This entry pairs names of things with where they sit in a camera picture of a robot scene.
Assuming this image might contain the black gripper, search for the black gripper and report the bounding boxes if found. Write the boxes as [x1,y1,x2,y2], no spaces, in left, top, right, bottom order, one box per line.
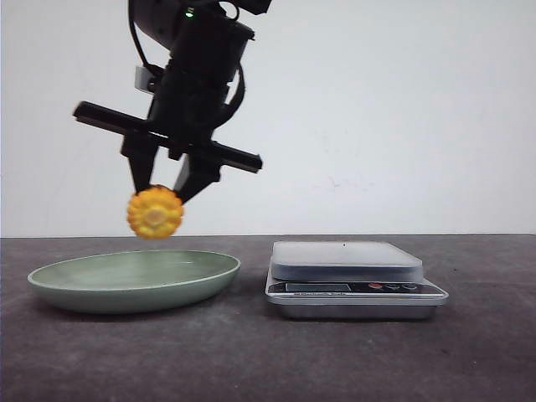
[73,66,262,204]

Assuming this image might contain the yellow toy corn cob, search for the yellow toy corn cob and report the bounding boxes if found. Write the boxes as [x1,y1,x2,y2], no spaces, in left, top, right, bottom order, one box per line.
[126,185,184,240]

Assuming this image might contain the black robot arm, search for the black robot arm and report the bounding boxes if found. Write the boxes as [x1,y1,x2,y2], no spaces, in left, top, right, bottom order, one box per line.
[73,1,262,203]

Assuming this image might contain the pale green oval plate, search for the pale green oval plate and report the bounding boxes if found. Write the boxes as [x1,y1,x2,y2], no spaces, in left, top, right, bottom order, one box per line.
[27,250,241,315]

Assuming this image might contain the silver digital kitchen scale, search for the silver digital kitchen scale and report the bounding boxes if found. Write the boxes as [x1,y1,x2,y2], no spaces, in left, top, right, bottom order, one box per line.
[265,240,449,320]

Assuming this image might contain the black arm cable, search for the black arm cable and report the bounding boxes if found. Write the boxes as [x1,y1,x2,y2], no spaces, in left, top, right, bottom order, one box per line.
[217,62,248,126]

